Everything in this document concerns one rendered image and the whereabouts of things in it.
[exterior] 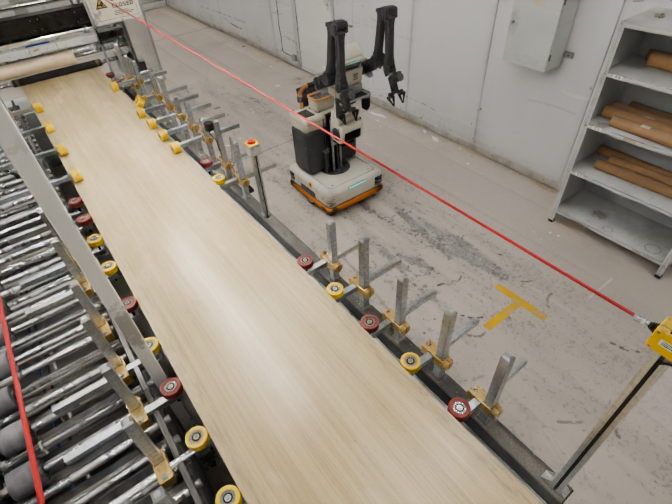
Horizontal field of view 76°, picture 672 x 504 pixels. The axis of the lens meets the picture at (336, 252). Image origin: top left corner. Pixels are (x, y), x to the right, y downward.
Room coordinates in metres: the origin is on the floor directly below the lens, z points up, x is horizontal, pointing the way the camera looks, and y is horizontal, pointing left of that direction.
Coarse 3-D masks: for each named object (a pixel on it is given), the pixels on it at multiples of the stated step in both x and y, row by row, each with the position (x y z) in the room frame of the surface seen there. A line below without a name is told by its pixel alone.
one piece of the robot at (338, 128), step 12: (348, 72) 3.21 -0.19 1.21; (360, 72) 3.28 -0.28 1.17; (348, 84) 3.22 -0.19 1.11; (336, 96) 3.23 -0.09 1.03; (336, 120) 3.19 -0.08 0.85; (348, 120) 3.22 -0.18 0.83; (360, 120) 3.25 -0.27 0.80; (336, 132) 3.19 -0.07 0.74; (348, 132) 3.17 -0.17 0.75; (360, 132) 3.25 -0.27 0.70
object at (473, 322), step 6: (474, 318) 1.17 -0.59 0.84; (468, 324) 1.14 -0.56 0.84; (474, 324) 1.14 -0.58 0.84; (456, 330) 1.11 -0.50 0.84; (462, 330) 1.11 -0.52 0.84; (468, 330) 1.12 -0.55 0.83; (456, 336) 1.08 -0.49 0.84; (462, 336) 1.10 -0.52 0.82; (426, 354) 1.00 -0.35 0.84; (426, 360) 0.98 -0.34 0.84; (420, 366) 0.95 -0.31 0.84
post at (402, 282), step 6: (402, 276) 1.20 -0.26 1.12; (402, 282) 1.17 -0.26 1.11; (408, 282) 1.19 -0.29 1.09; (396, 288) 1.20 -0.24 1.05; (402, 288) 1.17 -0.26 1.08; (396, 294) 1.20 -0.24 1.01; (402, 294) 1.17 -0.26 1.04; (396, 300) 1.19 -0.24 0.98; (402, 300) 1.17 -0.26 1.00; (396, 306) 1.19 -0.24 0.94; (402, 306) 1.17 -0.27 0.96; (396, 312) 1.19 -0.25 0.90; (402, 312) 1.18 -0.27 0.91; (396, 318) 1.19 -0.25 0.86; (402, 318) 1.18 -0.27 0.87; (396, 336) 1.18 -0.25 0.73; (402, 336) 1.18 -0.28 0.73
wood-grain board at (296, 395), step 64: (64, 128) 3.29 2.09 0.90; (128, 128) 3.20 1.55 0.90; (128, 192) 2.30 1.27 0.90; (192, 192) 2.24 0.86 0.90; (128, 256) 1.69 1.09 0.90; (192, 256) 1.65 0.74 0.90; (256, 256) 1.62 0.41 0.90; (192, 320) 1.23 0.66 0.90; (256, 320) 1.20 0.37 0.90; (320, 320) 1.18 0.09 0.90; (192, 384) 0.91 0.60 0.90; (256, 384) 0.89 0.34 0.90; (320, 384) 0.87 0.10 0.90; (384, 384) 0.85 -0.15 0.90; (256, 448) 0.64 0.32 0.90; (320, 448) 0.63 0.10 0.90; (384, 448) 0.61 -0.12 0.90; (448, 448) 0.59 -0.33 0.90
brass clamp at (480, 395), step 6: (474, 384) 0.86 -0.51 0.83; (468, 390) 0.84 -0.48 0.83; (480, 390) 0.83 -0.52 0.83; (468, 396) 0.83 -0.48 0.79; (474, 396) 0.81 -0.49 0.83; (480, 396) 0.81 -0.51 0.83; (480, 402) 0.79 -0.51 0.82; (480, 408) 0.78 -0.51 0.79; (486, 408) 0.76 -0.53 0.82; (492, 408) 0.76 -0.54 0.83; (498, 408) 0.76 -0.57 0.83; (486, 414) 0.76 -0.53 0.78; (492, 414) 0.74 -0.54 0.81; (498, 414) 0.74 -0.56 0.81
